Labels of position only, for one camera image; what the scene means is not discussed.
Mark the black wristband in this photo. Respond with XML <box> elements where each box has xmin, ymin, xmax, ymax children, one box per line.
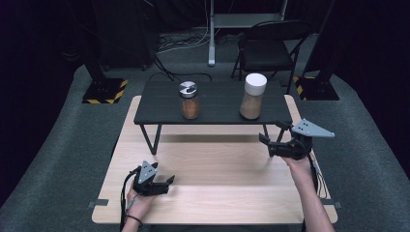
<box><xmin>124</xmin><ymin>214</ymin><xmax>144</xmax><ymax>226</ymax></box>

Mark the black floor cable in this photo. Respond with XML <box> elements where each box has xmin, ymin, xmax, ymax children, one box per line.
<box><xmin>148</xmin><ymin>55</ymin><xmax>214</xmax><ymax>82</ymax></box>

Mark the white metal desk frame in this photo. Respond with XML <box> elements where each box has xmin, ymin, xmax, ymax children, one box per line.
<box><xmin>207</xmin><ymin>0</ymin><xmax>290</xmax><ymax>68</ymax></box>

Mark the black folding chair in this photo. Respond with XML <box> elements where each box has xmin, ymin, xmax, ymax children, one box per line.
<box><xmin>230</xmin><ymin>19</ymin><xmax>312</xmax><ymax>96</ymax></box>

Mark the person's right hand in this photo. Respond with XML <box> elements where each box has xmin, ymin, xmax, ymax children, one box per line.
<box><xmin>280</xmin><ymin>154</ymin><xmax>317</xmax><ymax>183</ymax></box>

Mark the silver lid spice jar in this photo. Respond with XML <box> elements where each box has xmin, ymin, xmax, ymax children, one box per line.
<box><xmin>178</xmin><ymin>80</ymin><xmax>201</xmax><ymax>121</ymax></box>

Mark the right hand-held gripper cable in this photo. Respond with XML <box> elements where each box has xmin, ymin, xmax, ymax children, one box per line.
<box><xmin>308</xmin><ymin>153</ymin><xmax>331</xmax><ymax>200</ymax></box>

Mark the black stand with striped base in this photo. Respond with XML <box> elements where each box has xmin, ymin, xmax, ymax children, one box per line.
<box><xmin>292</xmin><ymin>0</ymin><xmax>343</xmax><ymax>102</ymax></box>
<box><xmin>75</xmin><ymin>0</ymin><xmax>130</xmax><ymax>105</ymax></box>

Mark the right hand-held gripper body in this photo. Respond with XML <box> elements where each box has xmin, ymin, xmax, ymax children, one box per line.
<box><xmin>268</xmin><ymin>118</ymin><xmax>337</xmax><ymax>161</ymax></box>

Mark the hand-held gripper cable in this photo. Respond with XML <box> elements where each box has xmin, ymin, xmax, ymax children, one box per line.
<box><xmin>119</xmin><ymin>165</ymin><xmax>143</xmax><ymax>232</ymax></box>
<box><xmin>308</xmin><ymin>153</ymin><xmax>331</xmax><ymax>200</ymax></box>

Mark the bundle of floor cables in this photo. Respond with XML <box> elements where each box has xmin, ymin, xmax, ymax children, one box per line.
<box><xmin>156</xmin><ymin>28</ymin><xmax>223</xmax><ymax>55</ymax></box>

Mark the white lid spice jar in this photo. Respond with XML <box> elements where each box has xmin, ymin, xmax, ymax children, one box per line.
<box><xmin>238</xmin><ymin>72</ymin><xmax>269</xmax><ymax>121</ymax></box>

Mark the person's left hand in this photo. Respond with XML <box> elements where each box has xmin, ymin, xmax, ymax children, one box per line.
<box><xmin>125</xmin><ymin>186</ymin><xmax>157</xmax><ymax>221</ymax></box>

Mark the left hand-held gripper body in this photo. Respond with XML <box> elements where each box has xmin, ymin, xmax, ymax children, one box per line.
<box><xmin>132</xmin><ymin>159</ymin><xmax>170</xmax><ymax>197</ymax></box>

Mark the black raised shelf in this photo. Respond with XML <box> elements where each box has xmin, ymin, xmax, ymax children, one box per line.
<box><xmin>132</xmin><ymin>79</ymin><xmax>294</xmax><ymax>159</ymax></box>

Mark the left hand-held gripper cable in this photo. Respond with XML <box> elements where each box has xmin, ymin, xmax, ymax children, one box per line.
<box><xmin>119</xmin><ymin>165</ymin><xmax>143</xmax><ymax>232</ymax></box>

